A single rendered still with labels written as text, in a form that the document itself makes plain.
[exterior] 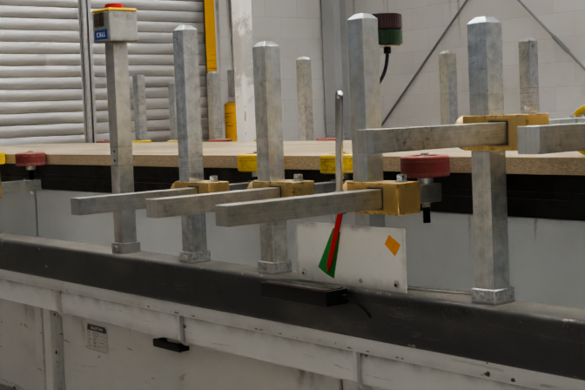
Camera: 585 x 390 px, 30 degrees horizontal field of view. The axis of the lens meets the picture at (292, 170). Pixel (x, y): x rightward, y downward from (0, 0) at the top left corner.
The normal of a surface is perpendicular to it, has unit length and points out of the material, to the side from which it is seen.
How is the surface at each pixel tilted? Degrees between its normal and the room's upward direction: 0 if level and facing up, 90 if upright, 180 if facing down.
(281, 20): 90
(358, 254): 90
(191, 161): 90
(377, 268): 90
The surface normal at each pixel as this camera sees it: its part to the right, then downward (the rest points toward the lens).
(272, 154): 0.64, 0.01
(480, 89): -0.77, 0.07
